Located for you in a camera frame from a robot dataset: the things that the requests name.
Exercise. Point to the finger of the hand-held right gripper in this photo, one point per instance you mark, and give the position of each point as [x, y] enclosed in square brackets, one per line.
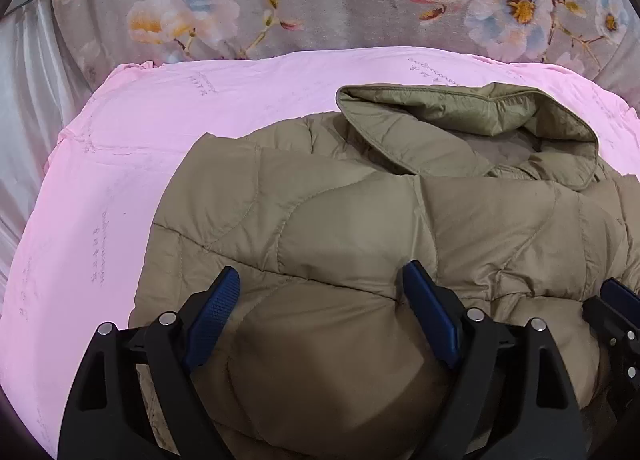
[607, 320]
[622, 296]

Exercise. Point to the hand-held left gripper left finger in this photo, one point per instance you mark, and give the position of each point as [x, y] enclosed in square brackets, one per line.
[212, 320]

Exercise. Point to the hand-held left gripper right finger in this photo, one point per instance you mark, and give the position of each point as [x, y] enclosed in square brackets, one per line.
[434, 322]

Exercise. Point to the khaki quilted hooded jacket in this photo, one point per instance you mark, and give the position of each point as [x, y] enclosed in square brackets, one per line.
[325, 220]

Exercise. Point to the pink quilt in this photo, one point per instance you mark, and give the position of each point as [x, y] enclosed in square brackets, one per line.
[150, 114]

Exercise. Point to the white satin curtain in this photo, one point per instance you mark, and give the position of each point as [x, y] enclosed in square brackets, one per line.
[30, 89]

